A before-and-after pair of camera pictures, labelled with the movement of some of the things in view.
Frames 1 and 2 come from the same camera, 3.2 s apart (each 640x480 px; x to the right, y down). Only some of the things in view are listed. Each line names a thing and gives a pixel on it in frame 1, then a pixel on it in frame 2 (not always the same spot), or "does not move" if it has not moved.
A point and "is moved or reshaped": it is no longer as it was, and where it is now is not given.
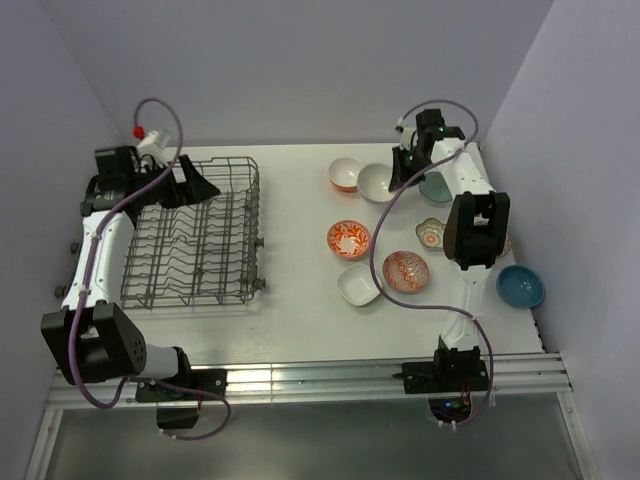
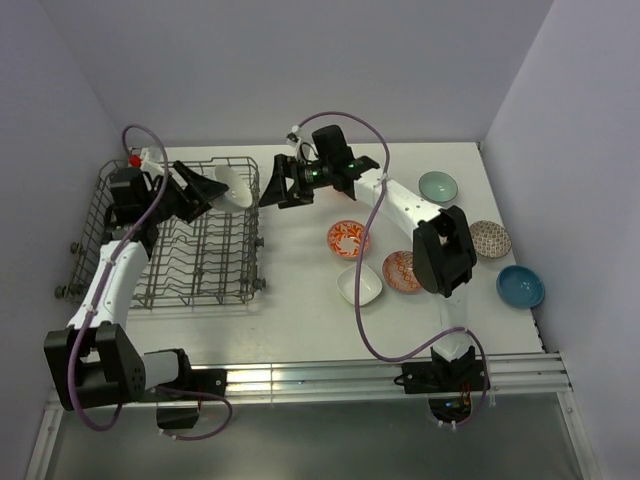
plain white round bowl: [373, 181] is moved or reshaped
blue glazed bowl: [520, 286] does not move
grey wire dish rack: [203, 252] does not move
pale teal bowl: [435, 190] does not move
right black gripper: [400, 175] to [277, 192]
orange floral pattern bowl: [348, 239] does not move
